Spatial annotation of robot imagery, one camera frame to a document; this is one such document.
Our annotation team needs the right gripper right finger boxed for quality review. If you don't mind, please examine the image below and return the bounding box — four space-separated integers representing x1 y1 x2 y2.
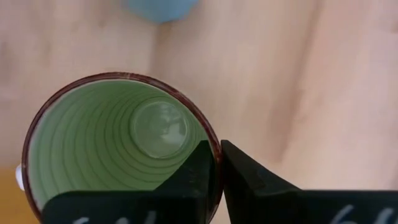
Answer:
220 139 398 224

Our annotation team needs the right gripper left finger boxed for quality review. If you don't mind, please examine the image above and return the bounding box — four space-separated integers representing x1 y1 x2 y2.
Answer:
42 139 216 224

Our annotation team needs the green striped white-handled mug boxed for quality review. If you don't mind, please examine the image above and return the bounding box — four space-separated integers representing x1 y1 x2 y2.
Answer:
15 72 223 224

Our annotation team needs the light blue mug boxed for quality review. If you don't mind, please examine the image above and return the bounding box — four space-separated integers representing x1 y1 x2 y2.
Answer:
123 0 200 24

